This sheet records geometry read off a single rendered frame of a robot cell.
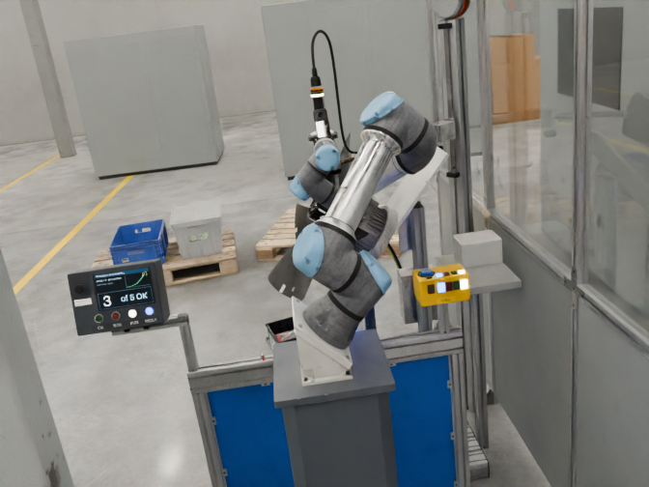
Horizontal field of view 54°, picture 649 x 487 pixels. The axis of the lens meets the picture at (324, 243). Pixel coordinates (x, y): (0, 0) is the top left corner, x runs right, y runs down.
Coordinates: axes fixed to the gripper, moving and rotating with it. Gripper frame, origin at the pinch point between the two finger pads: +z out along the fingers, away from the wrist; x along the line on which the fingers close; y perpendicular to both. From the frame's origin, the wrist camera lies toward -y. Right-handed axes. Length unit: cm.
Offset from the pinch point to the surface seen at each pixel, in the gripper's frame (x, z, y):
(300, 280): -14, -7, 52
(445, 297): 32, -43, 48
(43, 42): -430, 952, -36
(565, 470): 73, -38, 126
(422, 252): 34, 8, 53
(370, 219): 14.0, -1.5, 34.0
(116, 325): -69, -50, 41
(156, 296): -56, -47, 34
